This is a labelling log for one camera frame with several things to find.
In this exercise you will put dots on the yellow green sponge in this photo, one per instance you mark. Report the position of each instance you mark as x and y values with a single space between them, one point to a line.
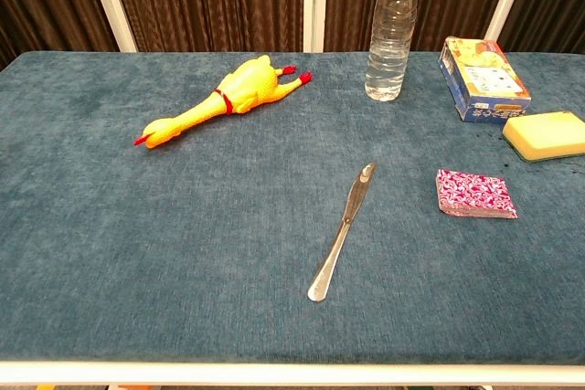
546 134

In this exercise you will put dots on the white upright frame post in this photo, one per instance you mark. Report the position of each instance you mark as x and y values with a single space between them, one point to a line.
315 2

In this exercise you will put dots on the clear plastic water bottle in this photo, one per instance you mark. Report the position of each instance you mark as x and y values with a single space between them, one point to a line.
387 43

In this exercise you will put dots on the white table edge rail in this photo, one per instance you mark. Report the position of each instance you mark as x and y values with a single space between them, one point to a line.
274 372

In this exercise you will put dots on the silver metal table knife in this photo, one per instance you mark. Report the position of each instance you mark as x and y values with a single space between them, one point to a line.
340 235

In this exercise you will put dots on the pink patterned card stack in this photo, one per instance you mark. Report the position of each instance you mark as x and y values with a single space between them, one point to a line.
475 191

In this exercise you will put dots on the yellow rubber chicken toy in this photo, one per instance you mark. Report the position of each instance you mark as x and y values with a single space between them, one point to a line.
249 86

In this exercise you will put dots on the blue cardboard box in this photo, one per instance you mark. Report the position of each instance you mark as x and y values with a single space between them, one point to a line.
484 77

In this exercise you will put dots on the blue fabric tablecloth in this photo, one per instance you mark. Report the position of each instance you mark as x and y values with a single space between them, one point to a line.
183 225

